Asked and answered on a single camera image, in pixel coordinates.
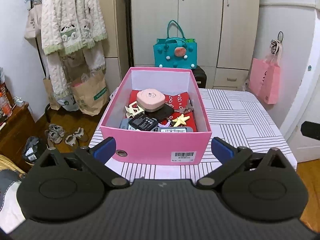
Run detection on black rectangular phone battery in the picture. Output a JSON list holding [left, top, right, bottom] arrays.
[[129, 113, 158, 131]]

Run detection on pink cardboard storage box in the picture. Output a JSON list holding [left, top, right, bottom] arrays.
[[99, 67, 212, 165]]

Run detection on white plastic hair clip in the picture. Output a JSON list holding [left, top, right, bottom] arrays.
[[125, 101, 144, 118]]

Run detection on yellow starfish hair clip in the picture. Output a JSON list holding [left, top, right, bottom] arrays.
[[172, 114, 190, 127]]

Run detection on silver keys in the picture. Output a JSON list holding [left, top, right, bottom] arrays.
[[175, 100, 194, 114]]

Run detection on purple starfish hair clip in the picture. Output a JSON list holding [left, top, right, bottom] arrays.
[[158, 119, 172, 127]]

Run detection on pink rounded metal tin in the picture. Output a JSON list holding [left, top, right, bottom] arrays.
[[136, 88, 165, 112]]

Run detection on black power bank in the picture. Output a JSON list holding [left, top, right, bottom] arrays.
[[145, 104, 174, 122]]

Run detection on grey sneaker pair right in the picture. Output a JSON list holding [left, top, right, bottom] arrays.
[[65, 127, 87, 148]]

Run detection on grey sneaker pair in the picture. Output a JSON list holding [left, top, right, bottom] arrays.
[[44, 124, 65, 146], [65, 127, 87, 148]]

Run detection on grey sneaker pair left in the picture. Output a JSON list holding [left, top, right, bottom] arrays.
[[44, 124, 65, 146]]

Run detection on striped white tablecloth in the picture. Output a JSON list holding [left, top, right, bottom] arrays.
[[88, 87, 298, 184]]

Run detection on dark wooden side cabinet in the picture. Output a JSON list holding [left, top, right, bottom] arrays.
[[0, 102, 37, 172]]

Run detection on brown paper shopping bag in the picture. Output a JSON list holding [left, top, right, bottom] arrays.
[[71, 70, 109, 116]]

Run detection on pink paper shopping bag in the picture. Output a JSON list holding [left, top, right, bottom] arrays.
[[249, 59, 280, 105]]

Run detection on red printed glasses cloth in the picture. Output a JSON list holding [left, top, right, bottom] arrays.
[[128, 89, 198, 132]]

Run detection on black hard suitcase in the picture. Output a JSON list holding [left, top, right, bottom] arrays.
[[192, 66, 207, 88]]

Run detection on teal felt handbag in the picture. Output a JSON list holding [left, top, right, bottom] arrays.
[[153, 20, 197, 69]]

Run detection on cream knitted hanging cardigan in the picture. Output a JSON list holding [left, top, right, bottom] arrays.
[[41, 0, 107, 100]]

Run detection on beige wardrobe cabinet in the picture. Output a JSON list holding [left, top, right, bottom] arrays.
[[99, 0, 259, 90]]

